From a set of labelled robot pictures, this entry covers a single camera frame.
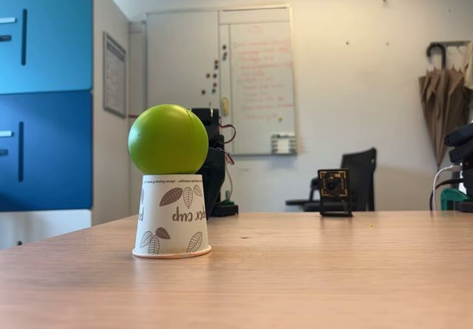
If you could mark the green foam ball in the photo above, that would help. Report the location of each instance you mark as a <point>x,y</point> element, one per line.
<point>168,140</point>

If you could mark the yellow whiteboard magnet clip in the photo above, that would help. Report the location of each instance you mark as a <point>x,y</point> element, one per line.
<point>224,106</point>

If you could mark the black office chair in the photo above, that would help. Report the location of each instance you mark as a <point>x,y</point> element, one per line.
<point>360,173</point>

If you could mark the paper cup with leaf print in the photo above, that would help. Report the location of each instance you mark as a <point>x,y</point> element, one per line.
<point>170,218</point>

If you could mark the small webcam on black stand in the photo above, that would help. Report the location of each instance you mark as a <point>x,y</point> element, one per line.
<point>333,188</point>

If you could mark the framed notice sheet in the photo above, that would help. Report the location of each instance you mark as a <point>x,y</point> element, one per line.
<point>114,74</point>

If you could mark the green table clamp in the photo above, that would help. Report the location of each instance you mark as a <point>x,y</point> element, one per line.
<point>449,196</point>

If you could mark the blue and grey locker cabinet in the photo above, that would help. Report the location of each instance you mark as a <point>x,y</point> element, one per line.
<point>51,122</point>

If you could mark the brown folded umbrella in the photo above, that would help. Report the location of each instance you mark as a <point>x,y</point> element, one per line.
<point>443,103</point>

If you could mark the wall whiteboard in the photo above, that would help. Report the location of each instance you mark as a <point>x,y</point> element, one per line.
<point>184,66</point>

